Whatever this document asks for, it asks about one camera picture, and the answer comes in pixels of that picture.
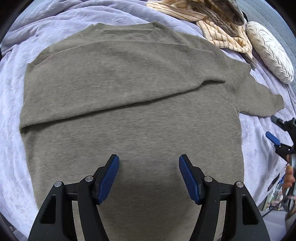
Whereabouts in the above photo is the brown knit sweater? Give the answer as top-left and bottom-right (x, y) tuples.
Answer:
(20, 23), (284, 240)

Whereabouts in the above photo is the person's right hand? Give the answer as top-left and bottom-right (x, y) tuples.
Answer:
(282, 154), (295, 202)

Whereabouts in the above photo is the lavender embossed bed blanket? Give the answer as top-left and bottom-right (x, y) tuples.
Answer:
(1, 1), (292, 236)

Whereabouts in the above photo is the white round pleated cushion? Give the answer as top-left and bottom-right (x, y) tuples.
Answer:
(246, 21), (295, 84)

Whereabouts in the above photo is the grey padded headboard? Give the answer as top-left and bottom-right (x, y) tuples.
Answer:
(237, 0), (295, 65)

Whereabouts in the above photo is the cream striped fleece garment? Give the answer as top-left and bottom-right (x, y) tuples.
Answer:
(146, 0), (256, 69)

